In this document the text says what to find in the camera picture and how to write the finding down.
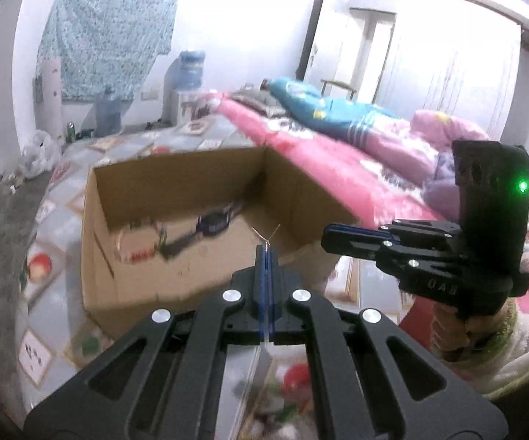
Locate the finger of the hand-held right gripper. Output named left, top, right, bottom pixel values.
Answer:
left=321, top=229, right=434, bottom=285
left=326, top=220, right=466, bottom=246

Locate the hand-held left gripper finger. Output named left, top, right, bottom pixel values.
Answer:
left=24, top=245, right=266, bottom=440
left=267, top=246, right=508, bottom=440

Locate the gold butterfly outline pendant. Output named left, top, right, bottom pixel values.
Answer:
left=252, top=224, right=282, bottom=246

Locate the purple smartwatch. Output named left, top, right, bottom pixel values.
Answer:
left=159, top=202, right=243, bottom=258

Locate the cardboard box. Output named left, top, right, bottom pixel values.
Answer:
left=80, top=146, right=361, bottom=340

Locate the person's right forearm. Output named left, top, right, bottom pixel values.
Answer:
left=429, top=238, right=529, bottom=399

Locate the person's right hand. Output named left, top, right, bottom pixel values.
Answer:
left=432, top=302, right=473, bottom=360

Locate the lavender cloth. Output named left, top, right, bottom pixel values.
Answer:
left=422, top=151, right=462, bottom=221

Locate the pink floral blanket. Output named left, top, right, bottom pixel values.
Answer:
left=210, top=92, right=529, bottom=317

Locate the light pink quilt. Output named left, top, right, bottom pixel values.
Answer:
left=365, top=110, right=489, bottom=184

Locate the teal pillow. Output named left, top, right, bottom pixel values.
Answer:
left=269, top=77, right=412, bottom=143

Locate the wooden chair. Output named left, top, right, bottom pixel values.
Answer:
left=320, top=79, right=357, bottom=102

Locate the white wardrobe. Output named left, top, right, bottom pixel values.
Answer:
left=374, top=0, right=526, bottom=143

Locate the grey lace pillow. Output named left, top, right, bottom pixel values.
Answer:
left=230, top=88, right=288, bottom=117

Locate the white water dispenser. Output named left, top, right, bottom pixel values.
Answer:
left=163, top=62, right=210, bottom=124

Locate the dark door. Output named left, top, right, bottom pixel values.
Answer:
left=296, top=0, right=327, bottom=83

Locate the blue dispenser water bottle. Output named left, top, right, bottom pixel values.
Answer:
left=178, top=50, right=206, bottom=92

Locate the blue water jug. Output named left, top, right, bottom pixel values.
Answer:
left=95, top=85, right=123, bottom=137

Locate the white plastic bag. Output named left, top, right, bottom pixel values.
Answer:
left=17, top=129, right=63, bottom=179

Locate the white cylinder roll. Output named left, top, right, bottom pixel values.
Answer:
left=34, top=57, right=64, bottom=140

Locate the multicolour bead bracelet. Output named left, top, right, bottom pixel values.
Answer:
left=117, top=220, right=164, bottom=264

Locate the teal patterned wall cloth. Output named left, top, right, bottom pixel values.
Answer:
left=36, top=0, right=179, bottom=102

